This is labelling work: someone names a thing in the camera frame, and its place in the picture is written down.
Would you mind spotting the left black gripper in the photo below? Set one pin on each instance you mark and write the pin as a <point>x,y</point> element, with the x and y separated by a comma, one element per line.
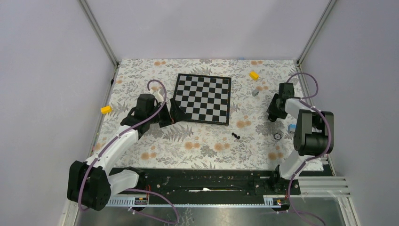
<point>177,114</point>

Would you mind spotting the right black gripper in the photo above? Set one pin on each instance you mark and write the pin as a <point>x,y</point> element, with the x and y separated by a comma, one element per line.
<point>271,108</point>

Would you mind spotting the black earbud pair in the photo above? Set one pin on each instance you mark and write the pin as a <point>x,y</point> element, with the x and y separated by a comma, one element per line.
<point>236,136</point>

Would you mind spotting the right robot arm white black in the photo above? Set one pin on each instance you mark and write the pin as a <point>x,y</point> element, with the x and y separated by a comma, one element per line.
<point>313,136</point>

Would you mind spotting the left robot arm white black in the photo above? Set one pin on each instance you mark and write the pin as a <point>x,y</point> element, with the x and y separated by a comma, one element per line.
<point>90,182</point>

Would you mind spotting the blue grey lego block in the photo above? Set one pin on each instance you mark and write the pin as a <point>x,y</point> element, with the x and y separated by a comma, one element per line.
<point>291,128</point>

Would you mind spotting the small grey block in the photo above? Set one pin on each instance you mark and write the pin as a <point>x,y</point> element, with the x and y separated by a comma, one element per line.
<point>255,92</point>

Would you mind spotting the floral patterned table mat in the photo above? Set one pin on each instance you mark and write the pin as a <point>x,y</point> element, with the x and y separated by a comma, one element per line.
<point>224,135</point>

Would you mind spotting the yellow block right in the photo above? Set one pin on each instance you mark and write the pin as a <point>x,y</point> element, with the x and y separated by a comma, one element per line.
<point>254,75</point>

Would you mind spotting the yellow block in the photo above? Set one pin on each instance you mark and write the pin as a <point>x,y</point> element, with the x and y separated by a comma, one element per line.
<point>254,75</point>
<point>106,109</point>

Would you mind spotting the black white checkerboard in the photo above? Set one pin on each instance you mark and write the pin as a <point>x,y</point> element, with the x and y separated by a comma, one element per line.
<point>205,98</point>

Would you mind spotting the yellow block left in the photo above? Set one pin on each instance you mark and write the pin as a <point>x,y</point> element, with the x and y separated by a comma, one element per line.
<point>106,109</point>

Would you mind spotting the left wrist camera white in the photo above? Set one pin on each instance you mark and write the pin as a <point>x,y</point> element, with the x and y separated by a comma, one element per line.
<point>158,94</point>

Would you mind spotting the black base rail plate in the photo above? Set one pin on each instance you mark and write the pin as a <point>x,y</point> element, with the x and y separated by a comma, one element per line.
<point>215,186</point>

